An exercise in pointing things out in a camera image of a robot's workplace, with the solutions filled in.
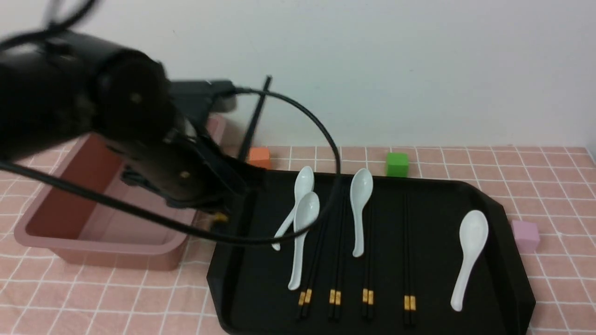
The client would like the black cable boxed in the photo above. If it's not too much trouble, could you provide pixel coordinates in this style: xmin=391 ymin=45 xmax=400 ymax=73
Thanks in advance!
xmin=0 ymin=0 xmax=342 ymax=246

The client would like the black chopstick gold band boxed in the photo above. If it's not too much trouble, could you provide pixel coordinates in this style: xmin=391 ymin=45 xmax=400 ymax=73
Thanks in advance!
xmin=296 ymin=214 xmax=330 ymax=321
xmin=366 ymin=206 xmax=376 ymax=322
xmin=360 ymin=204 xmax=372 ymax=320
xmin=237 ymin=94 xmax=267 ymax=161
xmin=333 ymin=187 xmax=349 ymax=322
xmin=403 ymin=194 xmax=411 ymax=328
xmin=299 ymin=211 xmax=333 ymax=320
xmin=404 ymin=195 xmax=417 ymax=328
xmin=328 ymin=185 xmax=345 ymax=322

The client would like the pink checkered tablecloth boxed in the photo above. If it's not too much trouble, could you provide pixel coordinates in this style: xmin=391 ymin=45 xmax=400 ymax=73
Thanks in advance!
xmin=0 ymin=146 xmax=596 ymax=335

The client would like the pink cube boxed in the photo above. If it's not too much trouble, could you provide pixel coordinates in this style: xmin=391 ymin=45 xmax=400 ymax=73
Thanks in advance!
xmin=511 ymin=220 xmax=541 ymax=254

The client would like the green cube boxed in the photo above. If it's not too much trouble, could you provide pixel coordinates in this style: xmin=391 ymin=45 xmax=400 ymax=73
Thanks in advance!
xmin=385 ymin=152 xmax=409 ymax=178

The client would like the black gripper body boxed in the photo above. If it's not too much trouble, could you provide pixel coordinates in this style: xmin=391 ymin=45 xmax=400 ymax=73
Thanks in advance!
xmin=106 ymin=80 xmax=266 ymax=212

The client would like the black plastic tray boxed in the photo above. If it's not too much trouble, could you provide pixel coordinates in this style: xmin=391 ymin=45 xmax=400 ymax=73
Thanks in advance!
xmin=207 ymin=176 xmax=536 ymax=335

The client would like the orange cube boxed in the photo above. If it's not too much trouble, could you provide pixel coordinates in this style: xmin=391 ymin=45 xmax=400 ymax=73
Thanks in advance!
xmin=247 ymin=147 xmax=272 ymax=169

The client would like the pink plastic bin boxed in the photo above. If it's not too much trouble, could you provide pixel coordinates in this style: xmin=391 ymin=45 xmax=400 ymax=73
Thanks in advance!
xmin=14 ymin=135 xmax=202 ymax=271

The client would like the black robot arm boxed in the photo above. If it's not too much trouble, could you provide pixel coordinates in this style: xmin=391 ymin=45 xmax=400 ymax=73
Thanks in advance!
xmin=0 ymin=32 xmax=266 ymax=213

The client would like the white ceramic spoon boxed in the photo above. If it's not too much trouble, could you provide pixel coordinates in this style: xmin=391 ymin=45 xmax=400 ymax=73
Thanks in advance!
xmin=349 ymin=168 xmax=374 ymax=257
xmin=288 ymin=191 xmax=321 ymax=291
xmin=274 ymin=166 xmax=314 ymax=238
xmin=450 ymin=210 xmax=489 ymax=312

